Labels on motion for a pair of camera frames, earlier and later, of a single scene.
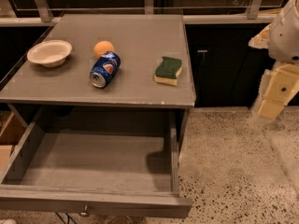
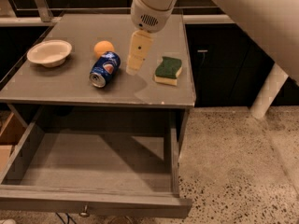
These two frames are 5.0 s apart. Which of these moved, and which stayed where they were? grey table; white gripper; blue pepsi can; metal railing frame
Moved: white gripper
Stayed: metal railing frame; blue pepsi can; grey table
